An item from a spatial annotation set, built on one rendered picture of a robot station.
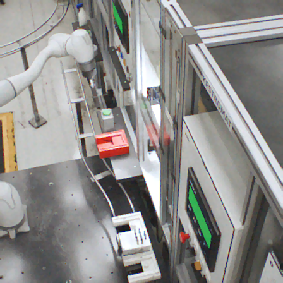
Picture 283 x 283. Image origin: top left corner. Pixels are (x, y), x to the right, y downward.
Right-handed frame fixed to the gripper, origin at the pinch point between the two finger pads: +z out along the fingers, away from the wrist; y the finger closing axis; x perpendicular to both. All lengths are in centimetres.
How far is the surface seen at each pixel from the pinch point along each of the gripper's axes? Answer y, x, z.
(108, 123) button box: -7.0, -3.1, 11.2
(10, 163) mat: 87, 79, 85
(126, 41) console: -33, -19, -45
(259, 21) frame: -103, -52, -72
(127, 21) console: -35, -21, -54
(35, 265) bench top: -61, 51, 46
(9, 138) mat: 117, 79, 80
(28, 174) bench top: 0, 49, 35
